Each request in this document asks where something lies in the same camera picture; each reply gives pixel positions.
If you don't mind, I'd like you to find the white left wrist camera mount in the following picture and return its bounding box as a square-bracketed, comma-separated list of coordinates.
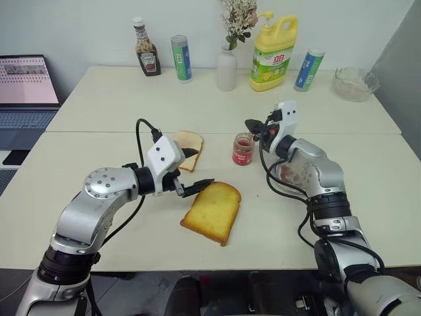
[145, 135, 187, 196]

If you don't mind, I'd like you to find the dark rounded shape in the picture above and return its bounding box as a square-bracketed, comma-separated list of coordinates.
[168, 275, 202, 316]

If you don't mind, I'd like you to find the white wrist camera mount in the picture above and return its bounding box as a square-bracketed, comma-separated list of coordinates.
[145, 135, 187, 196]
[268, 100, 301, 155]

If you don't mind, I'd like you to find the white ceramic vase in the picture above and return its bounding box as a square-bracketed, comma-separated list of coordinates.
[216, 45, 238, 92]

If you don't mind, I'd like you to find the red jam jar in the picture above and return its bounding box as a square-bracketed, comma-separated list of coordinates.
[232, 132, 256, 167]

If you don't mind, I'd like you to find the dried flower bouquet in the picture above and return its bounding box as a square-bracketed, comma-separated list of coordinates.
[218, 0, 259, 52]

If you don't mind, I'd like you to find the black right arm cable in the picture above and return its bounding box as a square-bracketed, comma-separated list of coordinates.
[258, 140, 386, 276]

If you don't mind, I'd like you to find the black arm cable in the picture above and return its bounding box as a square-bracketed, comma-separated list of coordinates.
[258, 140, 386, 276]
[87, 118, 162, 271]

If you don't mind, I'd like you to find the white bread slice with jam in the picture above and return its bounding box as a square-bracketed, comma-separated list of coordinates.
[172, 130, 205, 173]

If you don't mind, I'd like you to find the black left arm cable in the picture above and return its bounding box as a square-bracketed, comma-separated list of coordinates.
[87, 118, 162, 271]

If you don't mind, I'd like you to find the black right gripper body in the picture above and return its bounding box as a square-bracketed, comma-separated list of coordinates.
[259, 119, 281, 153]

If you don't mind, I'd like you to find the yellow detergent pump bottle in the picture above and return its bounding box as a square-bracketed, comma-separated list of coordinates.
[248, 11, 299, 93]

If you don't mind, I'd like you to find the clear glass bowl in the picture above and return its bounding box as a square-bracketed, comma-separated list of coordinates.
[332, 66, 381, 103]

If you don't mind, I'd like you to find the ketchup bottle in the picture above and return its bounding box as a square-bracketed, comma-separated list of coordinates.
[132, 16, 162, 78]

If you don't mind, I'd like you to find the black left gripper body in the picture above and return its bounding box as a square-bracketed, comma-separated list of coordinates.
[161, 170, 186, 198]

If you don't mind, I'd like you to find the grey laptop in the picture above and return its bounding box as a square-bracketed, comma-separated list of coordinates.
[0, 54, 63, 151]

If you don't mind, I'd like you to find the green blue cylindrical canister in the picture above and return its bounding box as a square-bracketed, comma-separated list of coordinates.
[293, 48, 326, 93]
[170, 34, 193, 84]

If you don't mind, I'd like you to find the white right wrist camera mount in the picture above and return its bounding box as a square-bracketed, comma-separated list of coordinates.
[268, 100, 301, 155]

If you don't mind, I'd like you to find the golden toast slice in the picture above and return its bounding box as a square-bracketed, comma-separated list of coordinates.
[180, 180, 242, 248]

